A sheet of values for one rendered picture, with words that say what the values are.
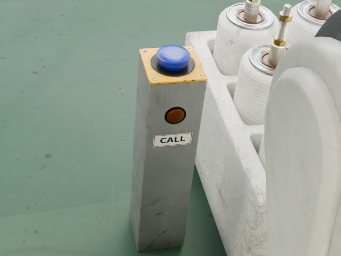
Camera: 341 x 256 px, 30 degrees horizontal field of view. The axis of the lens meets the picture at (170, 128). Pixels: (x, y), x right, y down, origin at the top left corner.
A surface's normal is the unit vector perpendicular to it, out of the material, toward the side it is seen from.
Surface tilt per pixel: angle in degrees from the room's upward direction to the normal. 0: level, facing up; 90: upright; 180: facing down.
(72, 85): 0
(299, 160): 90
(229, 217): 90
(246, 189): 90
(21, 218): 0
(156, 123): 90
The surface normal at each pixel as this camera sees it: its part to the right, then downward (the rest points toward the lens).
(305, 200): -0.96, 0.11
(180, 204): 0.22, 0.65
